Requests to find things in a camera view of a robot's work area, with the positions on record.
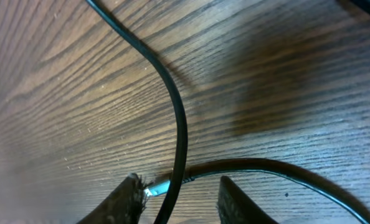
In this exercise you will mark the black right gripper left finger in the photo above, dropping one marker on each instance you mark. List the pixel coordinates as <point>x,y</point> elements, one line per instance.
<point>124,205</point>

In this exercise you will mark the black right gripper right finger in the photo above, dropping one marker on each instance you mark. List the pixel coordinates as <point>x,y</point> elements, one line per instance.
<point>235,207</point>

